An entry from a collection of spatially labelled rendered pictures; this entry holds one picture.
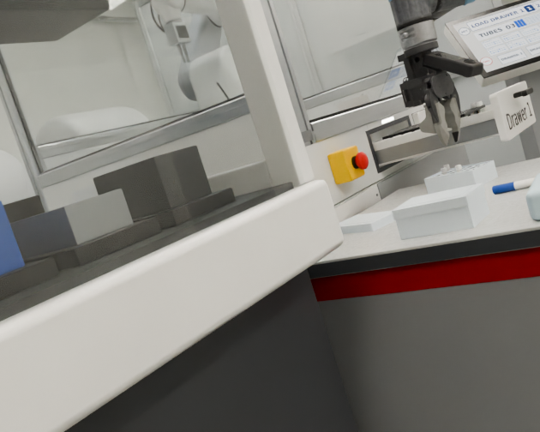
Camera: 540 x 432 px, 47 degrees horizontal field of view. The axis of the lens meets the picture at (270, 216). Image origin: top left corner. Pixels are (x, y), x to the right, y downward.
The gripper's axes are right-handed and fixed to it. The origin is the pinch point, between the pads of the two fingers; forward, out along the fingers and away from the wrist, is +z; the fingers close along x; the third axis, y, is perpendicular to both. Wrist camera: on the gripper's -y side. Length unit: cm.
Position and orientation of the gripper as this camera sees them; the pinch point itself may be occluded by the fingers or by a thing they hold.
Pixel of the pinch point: (453, 136)
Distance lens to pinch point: 137.5
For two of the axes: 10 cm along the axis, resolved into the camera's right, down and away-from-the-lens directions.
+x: -7.4, 2.9, -6.0
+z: 2.8, 9.5, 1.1
